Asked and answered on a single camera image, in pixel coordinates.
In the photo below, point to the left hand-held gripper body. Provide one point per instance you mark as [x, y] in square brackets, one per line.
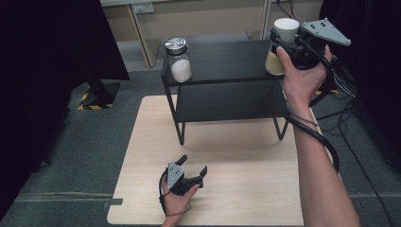
[175, 175]

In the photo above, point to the white-lidded glass seasoning jar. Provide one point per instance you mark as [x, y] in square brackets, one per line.
[286, 29]

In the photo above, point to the black two-tier shelf rack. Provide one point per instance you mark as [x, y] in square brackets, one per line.
[220, 60]

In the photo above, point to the metal-lidded glass seasoning jar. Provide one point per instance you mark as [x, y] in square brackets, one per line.
[180, 69]

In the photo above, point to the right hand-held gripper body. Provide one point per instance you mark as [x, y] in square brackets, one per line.
[326, 31]

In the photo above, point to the person's right hand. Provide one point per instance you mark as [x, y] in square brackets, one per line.
[302, 83]

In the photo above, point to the white wall outlet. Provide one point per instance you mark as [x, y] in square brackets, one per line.
[143, 8]

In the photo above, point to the stand base with striped tape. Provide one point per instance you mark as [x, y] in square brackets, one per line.
[101, 93]

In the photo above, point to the person's left hand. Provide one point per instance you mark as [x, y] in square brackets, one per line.
[176, 205]

